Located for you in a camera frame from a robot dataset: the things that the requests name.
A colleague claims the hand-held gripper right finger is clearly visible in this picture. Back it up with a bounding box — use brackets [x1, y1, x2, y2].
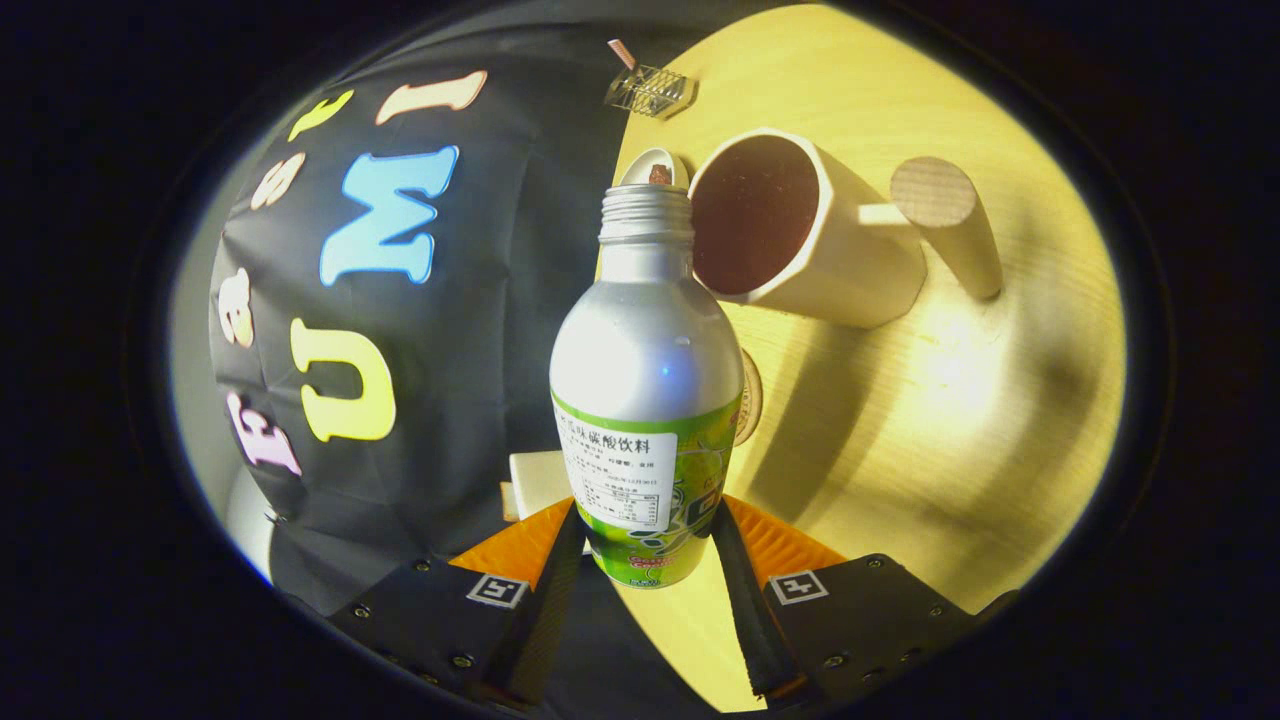
[710, 495, 1021, 713]

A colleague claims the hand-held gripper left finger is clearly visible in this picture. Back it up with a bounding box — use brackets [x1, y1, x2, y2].
[325, 497, 586, 713]

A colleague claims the round cork coaster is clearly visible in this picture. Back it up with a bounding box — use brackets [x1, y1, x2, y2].
[733, 347, 764, 448]

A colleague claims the silver green juice bottle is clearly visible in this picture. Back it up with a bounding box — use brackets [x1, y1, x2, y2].
[549, 184, 746, 591]

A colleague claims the beige cup with wooden handle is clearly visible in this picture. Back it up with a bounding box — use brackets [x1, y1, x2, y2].
[688, 127, 1004, 329]

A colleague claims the white toaster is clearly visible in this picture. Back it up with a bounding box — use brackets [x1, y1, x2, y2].
[509, 450, 573, 523]

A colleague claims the light wooden table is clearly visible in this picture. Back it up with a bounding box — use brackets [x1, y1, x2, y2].
[596, 3, 1128, 713]

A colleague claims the black backdrop cloth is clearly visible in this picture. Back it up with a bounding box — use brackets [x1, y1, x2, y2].
[208, 20, 701, 720]

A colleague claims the white oval plate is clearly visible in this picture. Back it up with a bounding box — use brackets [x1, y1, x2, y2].
[620, 147, 691, 191]

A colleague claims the wire mesh holder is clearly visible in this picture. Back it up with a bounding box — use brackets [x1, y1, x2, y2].
[604, 65, 698, 120]

